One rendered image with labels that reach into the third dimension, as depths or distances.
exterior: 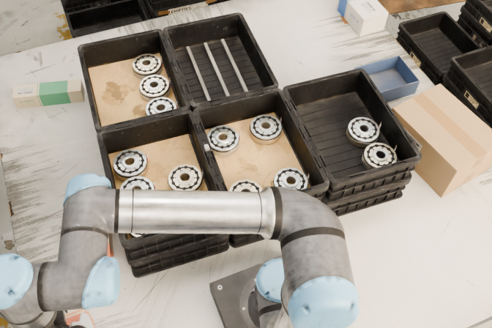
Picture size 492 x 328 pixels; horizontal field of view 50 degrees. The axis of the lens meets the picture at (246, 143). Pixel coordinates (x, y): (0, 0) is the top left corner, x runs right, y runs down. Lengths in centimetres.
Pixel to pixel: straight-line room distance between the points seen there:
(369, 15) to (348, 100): 53
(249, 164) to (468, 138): 71
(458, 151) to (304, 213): 95
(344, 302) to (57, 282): 44
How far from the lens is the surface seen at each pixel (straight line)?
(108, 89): 190
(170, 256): 158
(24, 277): 85
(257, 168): 165
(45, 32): 352
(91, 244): 87
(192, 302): 159
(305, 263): 90
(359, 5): 232
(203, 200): 91
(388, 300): 165
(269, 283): 131
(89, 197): 90
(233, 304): 153
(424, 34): 311
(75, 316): 117
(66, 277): 85
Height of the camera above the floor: 219
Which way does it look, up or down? 53 degrees down
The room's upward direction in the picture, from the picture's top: 2 degrees clockwise
